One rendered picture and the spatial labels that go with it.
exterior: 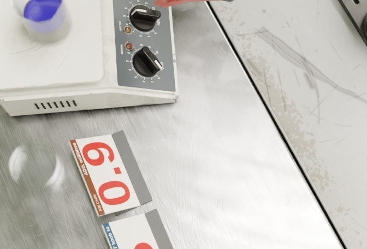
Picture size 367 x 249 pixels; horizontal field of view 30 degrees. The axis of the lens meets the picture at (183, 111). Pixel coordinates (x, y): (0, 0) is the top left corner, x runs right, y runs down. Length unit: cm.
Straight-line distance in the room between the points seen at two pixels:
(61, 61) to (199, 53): 18
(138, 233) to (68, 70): 19
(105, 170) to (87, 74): 11
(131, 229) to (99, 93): 15
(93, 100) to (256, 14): 23
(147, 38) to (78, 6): 9
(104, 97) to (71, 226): 15
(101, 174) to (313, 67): 28
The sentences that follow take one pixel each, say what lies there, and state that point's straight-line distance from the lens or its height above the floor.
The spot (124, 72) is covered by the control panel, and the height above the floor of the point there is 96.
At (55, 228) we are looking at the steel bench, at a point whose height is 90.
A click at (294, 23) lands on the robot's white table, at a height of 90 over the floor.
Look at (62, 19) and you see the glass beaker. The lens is 71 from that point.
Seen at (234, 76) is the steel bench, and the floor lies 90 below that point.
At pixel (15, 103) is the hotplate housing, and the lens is 77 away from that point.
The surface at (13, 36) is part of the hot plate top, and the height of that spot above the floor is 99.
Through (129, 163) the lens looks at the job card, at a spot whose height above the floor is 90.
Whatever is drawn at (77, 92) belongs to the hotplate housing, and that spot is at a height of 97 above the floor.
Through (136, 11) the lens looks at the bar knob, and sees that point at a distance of 78.
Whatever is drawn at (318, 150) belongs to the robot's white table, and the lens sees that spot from 80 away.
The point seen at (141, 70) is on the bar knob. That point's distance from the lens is 76.
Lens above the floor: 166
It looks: 72 degrees down
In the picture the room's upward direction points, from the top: 2 degrees counter-clockwise
